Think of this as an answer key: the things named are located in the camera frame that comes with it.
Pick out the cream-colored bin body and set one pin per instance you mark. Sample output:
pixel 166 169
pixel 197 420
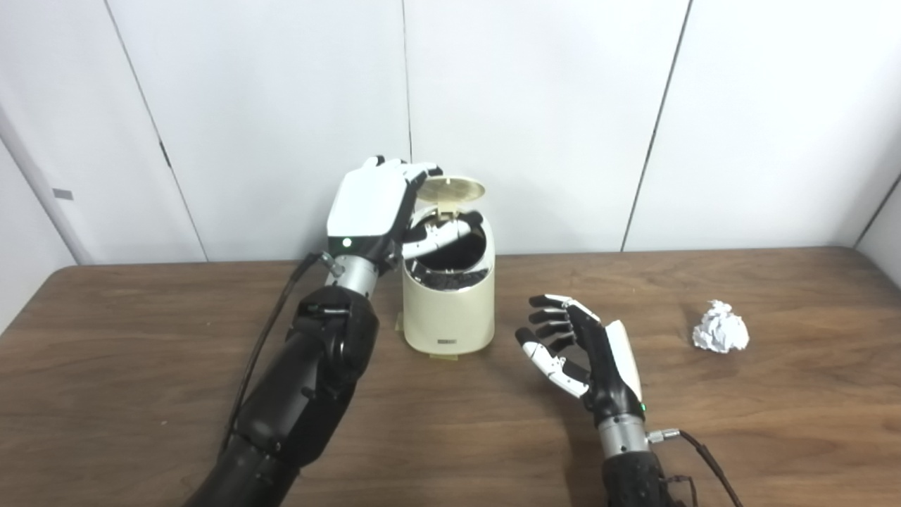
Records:
pixel 447 313

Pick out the small gray wall label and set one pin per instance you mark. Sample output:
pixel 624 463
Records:
pixel 62 193

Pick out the cream round bin lid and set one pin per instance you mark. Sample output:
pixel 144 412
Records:
pixel 454 189

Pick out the white paper ball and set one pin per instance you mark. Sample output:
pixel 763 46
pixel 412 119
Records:
pixel 719 329

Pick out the white and black left hand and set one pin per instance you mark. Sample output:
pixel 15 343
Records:
pixel 366 208

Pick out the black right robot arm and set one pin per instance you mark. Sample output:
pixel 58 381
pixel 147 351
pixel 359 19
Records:
pixel 630 472

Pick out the white and black right hand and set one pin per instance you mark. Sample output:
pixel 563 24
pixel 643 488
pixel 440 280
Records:
pixel 605 366

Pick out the black wall panel hinge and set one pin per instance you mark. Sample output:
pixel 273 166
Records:
pixel 165 153

